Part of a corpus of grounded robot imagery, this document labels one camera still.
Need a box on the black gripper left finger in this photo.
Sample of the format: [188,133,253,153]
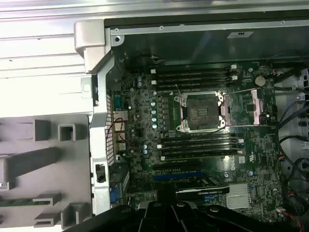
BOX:
[63,200,177,232]

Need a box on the red black twisted wire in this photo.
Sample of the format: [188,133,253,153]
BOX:
[105,117,134,148]

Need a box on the grey parts rack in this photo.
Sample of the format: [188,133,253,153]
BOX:
[0,115,94,232]

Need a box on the CPU socket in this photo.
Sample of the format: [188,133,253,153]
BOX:
[174,91,227,133]

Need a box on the metal socket cover frame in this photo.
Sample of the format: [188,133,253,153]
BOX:
[218,88,264,127]

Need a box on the silver finned heatsink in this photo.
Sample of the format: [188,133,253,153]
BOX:
[225,183,250,210]

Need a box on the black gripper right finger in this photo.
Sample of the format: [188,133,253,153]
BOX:
[170,201,305,232]

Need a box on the open black PC case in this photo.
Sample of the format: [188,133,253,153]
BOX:
[73,9,309,232]

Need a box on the green motherboard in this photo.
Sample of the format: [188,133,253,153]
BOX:
[111,61,283,218]

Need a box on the black graphics card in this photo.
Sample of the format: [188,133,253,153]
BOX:
[175,184,230,202]

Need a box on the black power cable bundle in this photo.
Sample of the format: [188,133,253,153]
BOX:
[272,50,309,219]

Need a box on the black RAM slot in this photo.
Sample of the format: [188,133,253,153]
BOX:
[161,146,243,155]
[150,64,239,74]
[156,141,244,149]
[160,152,243,162]
[151,77,239,85]
[160,136,244,144]
[154,82,234,89]
[154,72,234,79]

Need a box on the green RAM stick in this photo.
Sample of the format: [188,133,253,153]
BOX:
[0,198,53,207]

